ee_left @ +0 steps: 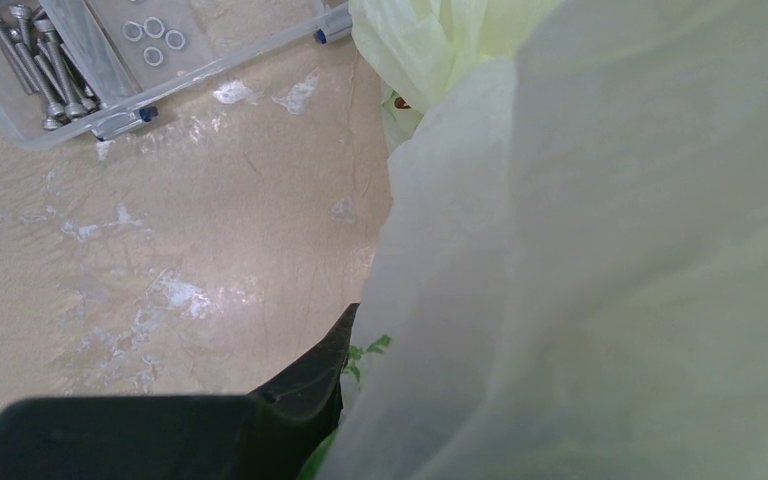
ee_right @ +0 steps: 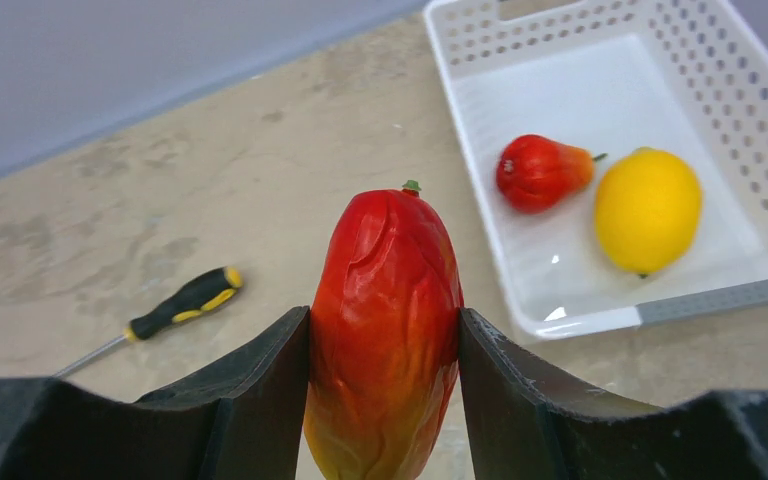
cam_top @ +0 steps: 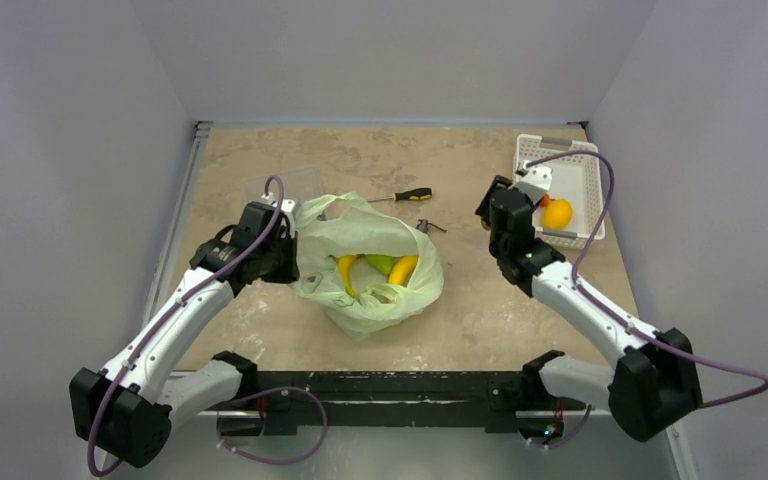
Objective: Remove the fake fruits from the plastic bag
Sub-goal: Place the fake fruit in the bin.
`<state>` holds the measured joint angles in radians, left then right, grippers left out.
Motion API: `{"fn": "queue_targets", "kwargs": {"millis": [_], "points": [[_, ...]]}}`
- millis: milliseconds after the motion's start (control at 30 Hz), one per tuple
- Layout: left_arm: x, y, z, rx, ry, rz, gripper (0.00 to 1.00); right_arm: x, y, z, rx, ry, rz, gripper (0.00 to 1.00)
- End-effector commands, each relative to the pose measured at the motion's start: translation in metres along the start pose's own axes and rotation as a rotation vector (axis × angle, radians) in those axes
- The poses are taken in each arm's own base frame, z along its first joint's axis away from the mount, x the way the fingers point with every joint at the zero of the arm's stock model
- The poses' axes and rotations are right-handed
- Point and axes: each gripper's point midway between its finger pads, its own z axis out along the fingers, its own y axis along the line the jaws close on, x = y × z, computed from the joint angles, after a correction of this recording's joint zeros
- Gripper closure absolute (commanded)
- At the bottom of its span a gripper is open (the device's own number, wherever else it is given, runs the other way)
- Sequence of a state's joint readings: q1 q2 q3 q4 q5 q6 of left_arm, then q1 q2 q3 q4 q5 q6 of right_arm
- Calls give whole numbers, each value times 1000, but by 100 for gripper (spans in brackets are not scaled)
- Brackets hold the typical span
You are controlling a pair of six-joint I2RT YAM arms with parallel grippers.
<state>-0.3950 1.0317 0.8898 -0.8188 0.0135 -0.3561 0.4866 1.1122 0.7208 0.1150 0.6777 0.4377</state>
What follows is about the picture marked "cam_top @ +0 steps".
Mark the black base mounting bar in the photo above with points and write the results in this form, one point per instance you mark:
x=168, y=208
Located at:
x=493, y=401

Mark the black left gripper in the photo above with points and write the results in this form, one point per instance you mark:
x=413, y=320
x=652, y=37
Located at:
x=290, y=272

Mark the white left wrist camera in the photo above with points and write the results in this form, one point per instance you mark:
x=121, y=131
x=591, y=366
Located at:
x=290, y=210

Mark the white plastic basket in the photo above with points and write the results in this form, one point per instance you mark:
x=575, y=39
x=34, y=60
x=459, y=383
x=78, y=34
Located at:
x=575, y=179

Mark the yellow fake lemon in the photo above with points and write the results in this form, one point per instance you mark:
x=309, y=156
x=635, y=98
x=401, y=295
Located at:
x=557, y=214

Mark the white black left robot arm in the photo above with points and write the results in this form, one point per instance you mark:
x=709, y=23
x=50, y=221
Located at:
x=131, y=406

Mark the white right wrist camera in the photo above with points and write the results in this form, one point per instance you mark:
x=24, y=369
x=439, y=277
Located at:
x=533, y=181

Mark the green plastic bag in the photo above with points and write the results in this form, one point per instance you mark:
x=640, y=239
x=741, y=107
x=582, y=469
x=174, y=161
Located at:
x=331, y=226

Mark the clear plastic screw box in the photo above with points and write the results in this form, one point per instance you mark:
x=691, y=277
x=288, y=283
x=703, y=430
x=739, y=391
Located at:
x=300, y=184

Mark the yellow black screwdriver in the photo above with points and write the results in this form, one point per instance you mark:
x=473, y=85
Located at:
x=417, y=194

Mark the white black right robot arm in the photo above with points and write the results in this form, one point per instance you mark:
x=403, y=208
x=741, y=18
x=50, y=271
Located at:
x=648, y=382

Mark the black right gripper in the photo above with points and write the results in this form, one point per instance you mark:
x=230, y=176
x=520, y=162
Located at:
x=496, y=196

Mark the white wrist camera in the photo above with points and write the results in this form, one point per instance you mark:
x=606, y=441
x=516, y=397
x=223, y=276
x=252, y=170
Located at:
x=533, y=181
x=290, y=210

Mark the green fake apple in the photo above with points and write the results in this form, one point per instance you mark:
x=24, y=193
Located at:
x=384, y=264

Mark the yellow fake banana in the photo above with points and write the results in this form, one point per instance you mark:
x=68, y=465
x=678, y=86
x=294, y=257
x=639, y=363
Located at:
x=402, y=270
x=344, y=265

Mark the grey metal faucet tap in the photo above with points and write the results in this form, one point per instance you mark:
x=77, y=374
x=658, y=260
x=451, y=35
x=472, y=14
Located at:
x=425, y=226

